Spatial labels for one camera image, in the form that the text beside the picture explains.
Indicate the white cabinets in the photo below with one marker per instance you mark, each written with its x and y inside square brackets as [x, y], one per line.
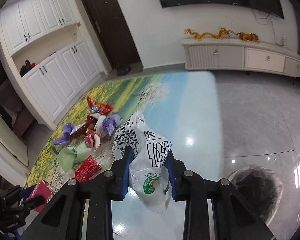
[28, 20]
[55, 81]

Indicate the brown chocolate wrapper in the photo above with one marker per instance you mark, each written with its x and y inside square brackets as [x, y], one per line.
[80, 130]

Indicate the red foil wrapper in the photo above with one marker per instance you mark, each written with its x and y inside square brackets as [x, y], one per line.
[88, 169]

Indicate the white lower cabinets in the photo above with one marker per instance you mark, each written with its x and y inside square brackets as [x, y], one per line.
[55, 81]

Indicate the golden dragon ornament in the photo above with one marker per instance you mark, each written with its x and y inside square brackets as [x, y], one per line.
[220, 35]

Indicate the dark shoes pair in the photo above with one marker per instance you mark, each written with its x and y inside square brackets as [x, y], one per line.
[122, 69]

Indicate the white TV cabinet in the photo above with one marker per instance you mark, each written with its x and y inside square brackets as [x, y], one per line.
[233, 54]

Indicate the green plastic wrapper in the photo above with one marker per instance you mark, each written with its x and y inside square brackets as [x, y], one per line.
[68, 156]

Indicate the pink packet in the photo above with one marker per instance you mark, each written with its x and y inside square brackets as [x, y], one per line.
[41, 189]

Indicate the white upper cabinets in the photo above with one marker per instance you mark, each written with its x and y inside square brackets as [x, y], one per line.
[28, 20]

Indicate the purple wrapper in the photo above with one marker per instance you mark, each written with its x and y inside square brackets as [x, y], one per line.
[66, 131]
[110, 123]

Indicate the pink white wrapper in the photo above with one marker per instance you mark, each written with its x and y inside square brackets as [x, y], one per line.
[92, 139]

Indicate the black bag on shelf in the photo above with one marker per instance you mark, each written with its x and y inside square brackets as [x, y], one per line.
[25, 68]

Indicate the golden lion ornament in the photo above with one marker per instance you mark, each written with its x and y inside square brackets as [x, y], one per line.
[248, 37]

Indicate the white power strip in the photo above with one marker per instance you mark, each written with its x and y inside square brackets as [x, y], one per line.
[285, 42]

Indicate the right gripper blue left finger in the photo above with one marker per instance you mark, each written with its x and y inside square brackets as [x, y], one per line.
[121, 170]

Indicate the red snack bag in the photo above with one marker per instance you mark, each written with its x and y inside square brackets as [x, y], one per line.
[97, 107]

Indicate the dark brown door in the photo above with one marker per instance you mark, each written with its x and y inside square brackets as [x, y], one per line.
[112, 30]

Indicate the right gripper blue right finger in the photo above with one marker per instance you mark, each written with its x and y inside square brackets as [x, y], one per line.
[173, 175]

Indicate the landscape print table mat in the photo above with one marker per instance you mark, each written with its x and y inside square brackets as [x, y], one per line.
[190, 152]

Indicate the clear printed plastic bag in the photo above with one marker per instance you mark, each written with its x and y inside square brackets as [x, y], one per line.
[148, 176]

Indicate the black-lined trash bin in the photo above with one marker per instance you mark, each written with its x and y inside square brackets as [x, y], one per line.
[261, 187]

